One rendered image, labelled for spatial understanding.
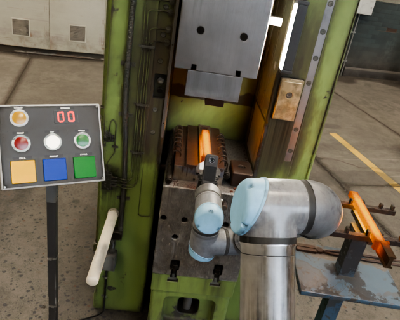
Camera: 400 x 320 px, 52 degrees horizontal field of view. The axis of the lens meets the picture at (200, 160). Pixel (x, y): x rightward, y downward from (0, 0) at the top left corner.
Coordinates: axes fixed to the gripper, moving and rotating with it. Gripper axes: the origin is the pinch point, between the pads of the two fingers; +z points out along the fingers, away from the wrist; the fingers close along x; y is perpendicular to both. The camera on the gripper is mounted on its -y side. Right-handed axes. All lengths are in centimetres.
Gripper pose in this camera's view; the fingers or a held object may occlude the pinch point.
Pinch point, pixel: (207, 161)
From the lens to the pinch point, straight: 159.8
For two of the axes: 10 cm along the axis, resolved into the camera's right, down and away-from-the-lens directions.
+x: 9.9, 1.3, 0.7
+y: -1.5, 8.8, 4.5
